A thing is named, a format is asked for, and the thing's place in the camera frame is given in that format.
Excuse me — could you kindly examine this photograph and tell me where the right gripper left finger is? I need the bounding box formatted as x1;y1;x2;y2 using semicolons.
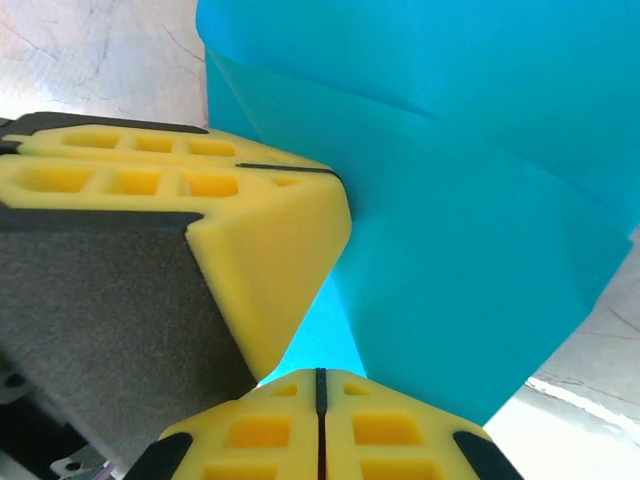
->
123;368;323;480

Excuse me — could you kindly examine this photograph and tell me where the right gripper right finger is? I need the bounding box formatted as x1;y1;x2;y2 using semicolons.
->
319;368;525;480

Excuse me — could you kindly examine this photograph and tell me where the blue paper sheet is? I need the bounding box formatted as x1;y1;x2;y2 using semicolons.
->
193;0;640;430

